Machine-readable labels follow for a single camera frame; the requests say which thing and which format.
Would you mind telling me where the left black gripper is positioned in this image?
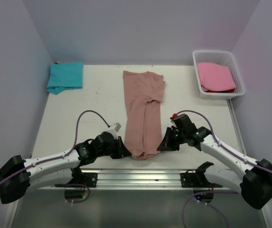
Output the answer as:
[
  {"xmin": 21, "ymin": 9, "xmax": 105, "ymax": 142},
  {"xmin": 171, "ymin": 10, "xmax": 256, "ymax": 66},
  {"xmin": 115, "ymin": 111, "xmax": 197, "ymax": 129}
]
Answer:
[{"xmin": 96, "ymin": 135, "xmax": 131, "ymax": 159}]

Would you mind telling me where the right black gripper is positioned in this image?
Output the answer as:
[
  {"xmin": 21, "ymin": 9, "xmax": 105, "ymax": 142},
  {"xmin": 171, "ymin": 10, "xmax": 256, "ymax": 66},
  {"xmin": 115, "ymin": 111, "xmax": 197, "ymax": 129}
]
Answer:
[{"xmin": 158, "ymin": 127, "xmax": 187, "ymax": 152}]

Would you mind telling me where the dusty pink printed t-shirt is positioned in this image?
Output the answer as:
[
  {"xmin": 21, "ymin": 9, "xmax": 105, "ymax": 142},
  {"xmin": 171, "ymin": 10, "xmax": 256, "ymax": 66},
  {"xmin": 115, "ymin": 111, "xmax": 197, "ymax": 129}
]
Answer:
[{"xmin": 123, "ymin": 71, "xmax": 166, "ymax": 160}]

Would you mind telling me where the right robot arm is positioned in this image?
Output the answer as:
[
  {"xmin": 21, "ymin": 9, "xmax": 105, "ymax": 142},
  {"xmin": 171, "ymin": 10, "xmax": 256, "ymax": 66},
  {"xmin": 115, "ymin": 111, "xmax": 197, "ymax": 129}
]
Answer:
[{"xmin": 157, "ymin": 112, "xmax": 272, "ymax": 209}]

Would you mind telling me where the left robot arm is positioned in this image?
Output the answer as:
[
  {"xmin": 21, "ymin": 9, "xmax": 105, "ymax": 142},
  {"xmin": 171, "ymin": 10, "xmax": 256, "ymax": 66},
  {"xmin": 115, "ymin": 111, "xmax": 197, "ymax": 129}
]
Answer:
[{"xmin": 0, "ymin": 132, "xmax": 131, "ymax": 204}]

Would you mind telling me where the folded pink t-shirt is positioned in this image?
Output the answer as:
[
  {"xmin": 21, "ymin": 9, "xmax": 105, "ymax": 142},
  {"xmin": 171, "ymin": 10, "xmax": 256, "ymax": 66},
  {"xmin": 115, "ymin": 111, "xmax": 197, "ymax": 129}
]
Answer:
[{"xmin": 197, "ymin": 62, "xmax": 236, "ymax": 91}]

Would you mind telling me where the red t-shirt in basket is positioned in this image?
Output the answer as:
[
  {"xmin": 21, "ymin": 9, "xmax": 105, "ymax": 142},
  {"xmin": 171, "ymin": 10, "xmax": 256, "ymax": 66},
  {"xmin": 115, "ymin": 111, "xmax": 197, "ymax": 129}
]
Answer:
[{"xmin": 202, "ymin": 87, "xmax": 235, "ymax": 93}]

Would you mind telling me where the folded teal t-shirt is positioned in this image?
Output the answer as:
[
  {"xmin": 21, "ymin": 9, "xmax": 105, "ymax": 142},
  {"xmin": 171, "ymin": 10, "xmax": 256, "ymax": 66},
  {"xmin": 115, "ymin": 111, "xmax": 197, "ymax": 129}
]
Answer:
[{"xmin": 47, "ymin": 62, "xmax": 83, "ymax": 95}]

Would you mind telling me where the white plastic basket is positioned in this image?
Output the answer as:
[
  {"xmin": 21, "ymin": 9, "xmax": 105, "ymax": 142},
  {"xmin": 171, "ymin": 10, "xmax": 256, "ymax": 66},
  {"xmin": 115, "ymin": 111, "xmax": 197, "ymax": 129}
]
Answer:
[{"xmin": 192, "ymin": 50, "xmax": 245, "ymax": 100}]

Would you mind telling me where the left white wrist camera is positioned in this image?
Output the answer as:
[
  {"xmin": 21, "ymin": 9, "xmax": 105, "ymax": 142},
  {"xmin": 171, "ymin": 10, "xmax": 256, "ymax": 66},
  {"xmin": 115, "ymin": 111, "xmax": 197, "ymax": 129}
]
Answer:
[{"xmin": 107, "ymin": 123, "xmax": 121, "ymax": 139}]

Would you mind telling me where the aluminium mounting rail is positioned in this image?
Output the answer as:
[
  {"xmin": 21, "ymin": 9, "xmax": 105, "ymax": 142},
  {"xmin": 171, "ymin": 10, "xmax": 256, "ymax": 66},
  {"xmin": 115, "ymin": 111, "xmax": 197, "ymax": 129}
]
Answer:
[{"xmin": 38, "ymin": 168, "xmax": 266, "ymax": 190}]

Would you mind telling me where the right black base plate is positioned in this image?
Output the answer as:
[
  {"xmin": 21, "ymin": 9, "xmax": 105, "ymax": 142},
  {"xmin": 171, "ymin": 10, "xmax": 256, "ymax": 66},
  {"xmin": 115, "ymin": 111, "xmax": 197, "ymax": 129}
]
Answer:
[{"xmin": 180, "ymin": 172, "xmax": 211, "ymax": 188}]

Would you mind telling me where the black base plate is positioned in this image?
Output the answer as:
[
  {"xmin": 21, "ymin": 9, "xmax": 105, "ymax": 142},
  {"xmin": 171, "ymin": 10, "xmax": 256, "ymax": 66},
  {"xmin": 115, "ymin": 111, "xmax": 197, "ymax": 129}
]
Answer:
[
  {"xmin": 81, "ymin": 172, "xmax": 98, "ymax": 188},
  {"xmin": 180, "ymin": 172, "xmax": 211, "ymax": 188}
]

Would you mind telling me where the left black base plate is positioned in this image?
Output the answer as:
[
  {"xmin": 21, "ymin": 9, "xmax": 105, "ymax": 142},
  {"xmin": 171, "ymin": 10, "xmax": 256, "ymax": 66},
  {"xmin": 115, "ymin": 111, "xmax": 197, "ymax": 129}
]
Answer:
[{"xmin": 81, "ymin": 172, "xmax": 98, "ymax": 188}]

